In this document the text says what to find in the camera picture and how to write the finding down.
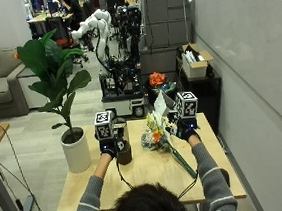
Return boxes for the person's left hand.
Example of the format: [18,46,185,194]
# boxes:
[98,137,121,161]

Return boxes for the person's right hand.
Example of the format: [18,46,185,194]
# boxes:
[164,110,201,143]

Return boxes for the glass vase with dark base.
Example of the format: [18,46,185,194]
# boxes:
[111,116,135,167]

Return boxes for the flower bouquet with green stems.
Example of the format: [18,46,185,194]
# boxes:
[138,107,199,185]

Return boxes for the white paper sheet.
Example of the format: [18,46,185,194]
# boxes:
[152,88,178,119]

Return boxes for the white marker cube left glove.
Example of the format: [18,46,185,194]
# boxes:
[93,110,116,142]

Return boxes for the white marker cube glove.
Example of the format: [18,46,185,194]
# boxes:
[93,110,116,142]
[174,90,200,121]

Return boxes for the white marker cube right glove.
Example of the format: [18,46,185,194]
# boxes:
[174,90,200,121]

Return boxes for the black bin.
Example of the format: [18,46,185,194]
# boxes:
[144,77,181,108]

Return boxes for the green plant in white pot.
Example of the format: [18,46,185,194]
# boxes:
[15,25,102,179]

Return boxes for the black cabinet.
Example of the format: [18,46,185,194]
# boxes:
[175,52,228,140]

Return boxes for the orange flower bunch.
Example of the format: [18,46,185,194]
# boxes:
[148,70,168,89]

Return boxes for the open cardboard box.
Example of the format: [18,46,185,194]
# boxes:
[178,40,217,81]

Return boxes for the grey filing cabinets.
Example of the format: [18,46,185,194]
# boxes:
[140,0,197,51]

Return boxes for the black robot rig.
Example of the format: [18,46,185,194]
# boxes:
[113,3,147,65]

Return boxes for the black office chair orange seat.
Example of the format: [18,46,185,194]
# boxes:
[45,15,77,50]

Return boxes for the beige sofa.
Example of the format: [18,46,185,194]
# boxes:
[0,44,51,119]

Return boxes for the wooden office desk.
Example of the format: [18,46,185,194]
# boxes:
[26,10,76,38]

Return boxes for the dark computer monitor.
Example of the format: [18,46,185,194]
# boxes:
[45,0,61,16]

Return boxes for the black left glove cable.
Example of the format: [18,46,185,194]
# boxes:
[114,155,135,191]

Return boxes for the black glove cable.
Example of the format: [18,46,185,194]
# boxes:
[114,155,135,191]
[174,167,202,200]

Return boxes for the black right glove cable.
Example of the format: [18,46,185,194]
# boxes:
[174,167,202,200]

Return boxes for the black floor cables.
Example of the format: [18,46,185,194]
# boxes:
[0,122,60,211]

